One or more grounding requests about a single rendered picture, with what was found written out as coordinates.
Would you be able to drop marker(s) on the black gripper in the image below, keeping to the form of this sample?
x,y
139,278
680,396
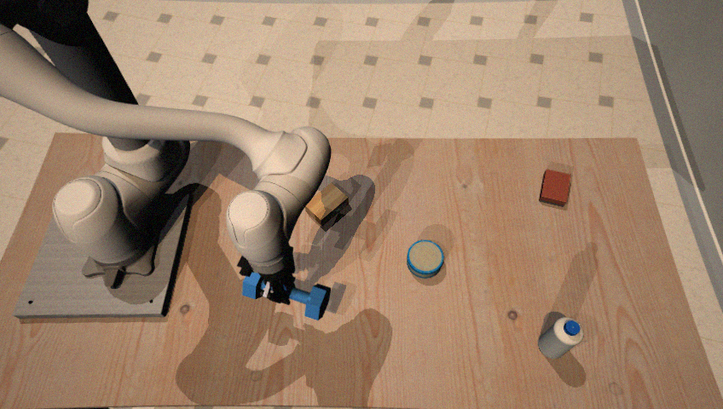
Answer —
x,y
270,280

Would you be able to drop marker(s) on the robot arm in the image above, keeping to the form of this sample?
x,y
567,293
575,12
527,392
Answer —
x,y
105,218

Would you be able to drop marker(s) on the grey bottle with blue cap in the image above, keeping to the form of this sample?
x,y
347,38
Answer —
x,y
560,338

